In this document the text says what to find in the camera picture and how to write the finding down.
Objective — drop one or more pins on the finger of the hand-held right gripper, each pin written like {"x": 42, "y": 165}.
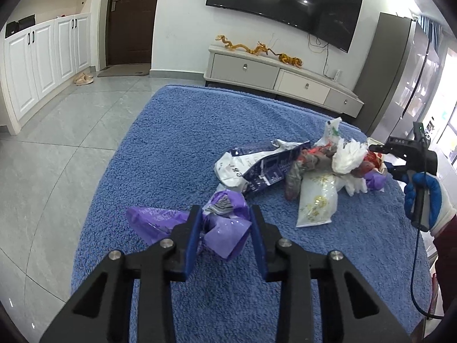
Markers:
{"x": 395, "y": 171}
{"x": 379, "y": 148}

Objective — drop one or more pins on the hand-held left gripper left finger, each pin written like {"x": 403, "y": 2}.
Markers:
{"x": 192, "y": 243}

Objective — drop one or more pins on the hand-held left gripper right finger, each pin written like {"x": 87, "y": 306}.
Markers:
{"x": 259, "y": 243}

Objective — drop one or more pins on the red plastic wrapper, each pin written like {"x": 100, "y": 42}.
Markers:
{"x": 371, "y": 159}

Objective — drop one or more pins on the grey translucent bag with red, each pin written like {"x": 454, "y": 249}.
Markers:
{"x": 296, "y": 178}

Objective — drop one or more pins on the person's right forearm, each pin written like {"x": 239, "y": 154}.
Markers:
{"x": 446, "y": 257}

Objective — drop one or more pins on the person's right hand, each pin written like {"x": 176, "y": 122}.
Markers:
{"x": 435, "y": 200}

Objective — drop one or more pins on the small purple plastic bag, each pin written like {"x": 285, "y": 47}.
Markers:
{"x": 376, "y": 180}

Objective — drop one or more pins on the white pouch with green print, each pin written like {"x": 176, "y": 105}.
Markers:
{"x": 332, "y": 130}

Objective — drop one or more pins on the clear bag with yellow print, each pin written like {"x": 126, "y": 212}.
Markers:
{"x": 317, "y": 203}

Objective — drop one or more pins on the grey steel refrigerator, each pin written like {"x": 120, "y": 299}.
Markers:
{"x": 396, "y": 78}

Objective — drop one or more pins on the purple printed flat wrapper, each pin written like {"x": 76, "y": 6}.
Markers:
{"x": 275, "y": 166}

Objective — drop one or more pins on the white plastic mailer bag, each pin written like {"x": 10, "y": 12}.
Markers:
{"x": 232, "y": 168}

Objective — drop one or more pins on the blue fluffy blanket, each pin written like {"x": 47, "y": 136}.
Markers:
{"x": 160, "y": 150}

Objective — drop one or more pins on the yellow tiger ornament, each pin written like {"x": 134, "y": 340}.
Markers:
{"x": 291, "y": 60}

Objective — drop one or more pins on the blue striped curtain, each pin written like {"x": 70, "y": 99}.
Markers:
{"x": 430, "y": 30}

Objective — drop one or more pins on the yellow dragon ornament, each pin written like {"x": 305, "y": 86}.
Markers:
{"x": 234, "y": 45}
{"x": 260, "y": 50}

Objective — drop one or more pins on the white television cabinet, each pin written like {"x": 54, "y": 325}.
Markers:
{"x": 246, "y": 69}

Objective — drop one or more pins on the grey doormat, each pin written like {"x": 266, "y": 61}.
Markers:
{"x": 123, "y": 70}

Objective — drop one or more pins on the beige slipper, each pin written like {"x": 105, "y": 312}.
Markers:
{"x": 88, "y": 77}
{"x": 80, "y": 80}

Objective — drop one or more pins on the white floor cabinet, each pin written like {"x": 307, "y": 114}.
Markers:
{"x": 46, "y": 64}

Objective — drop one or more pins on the dark brown door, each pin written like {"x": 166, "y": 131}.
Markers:
{"x": 132, "y": 18}

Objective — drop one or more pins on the black bag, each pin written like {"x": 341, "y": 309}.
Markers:
{"x": 19, "y": 26}

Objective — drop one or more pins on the black wall television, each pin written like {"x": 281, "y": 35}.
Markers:
{"x": 285, "y": 3}

